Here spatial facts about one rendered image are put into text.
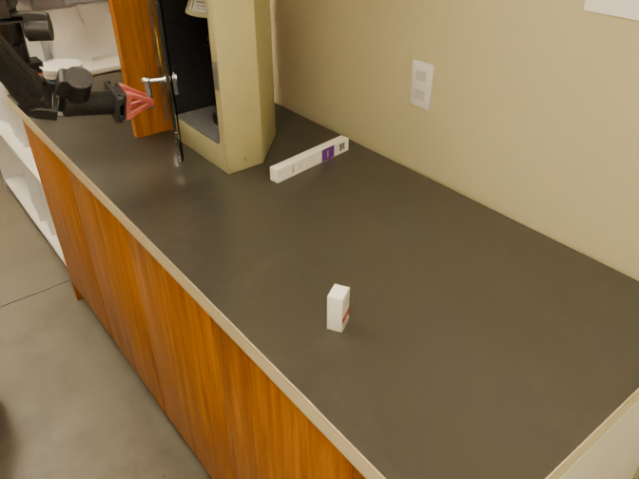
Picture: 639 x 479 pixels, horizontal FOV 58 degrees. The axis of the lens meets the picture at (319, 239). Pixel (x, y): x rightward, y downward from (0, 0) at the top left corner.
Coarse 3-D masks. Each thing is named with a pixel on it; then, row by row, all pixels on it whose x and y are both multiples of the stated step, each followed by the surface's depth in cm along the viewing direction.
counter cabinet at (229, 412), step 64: (64, 192) 195; (64, 256) 242; (128, 256) 157; (128, 320) 186; (192, 320) 132; (192, 384) 151; (256, 384) 113; (192, 448) 178; (256, 448) 127; (320, 448) 99
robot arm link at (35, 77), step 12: (0, 36) 110; (0, 48) 110; (12, 48) 115; (0, 60) 112; (12, 60) 114; (0, 72) 115; (12, 72) 115; (24, 72) 118; (36, 72) 123; (12, 84) 118; (24, 84) 119; (36, 84) 122; (48, 84) 128; (12, 96) 121; (24, 96) 121; (36, 96) 122; (48, 96) 127; (24, 108) 125
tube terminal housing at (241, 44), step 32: (224, 0) 130; (256, 0) 137; (224, 32) 134; (256, 32) 139; (224, 64) 137; (256, 64) 143; (224, 96) 141; (256, 96) 147; (192, 128) 160; (224, 128) 145; (256, 128) 151; (224, 160) 151; (256, 160) 156
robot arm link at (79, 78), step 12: (60, 72) 122; (72, 72) 123; (84, 72) 124; (60, 84) 122; (72, 84) 122; (84, 84) 123; (60, 96) 126; (72, 96) 125; (84, 96) 126; (36, 108) 125; (48, 108) 126
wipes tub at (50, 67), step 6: (54, 60) 186; (60, 60) 186; (66, 60) 186; (72, 60) 186; (78, 60) 186; (48, 66) 181; (54, 66) 181; (60, 66) 181; (66, 66) 181; (72, 66) 181; (78, 66) 182; (48, 72) 178; (54, 72) 178; (48, 78) 179; (54, 78) 179; (60, 114) 186
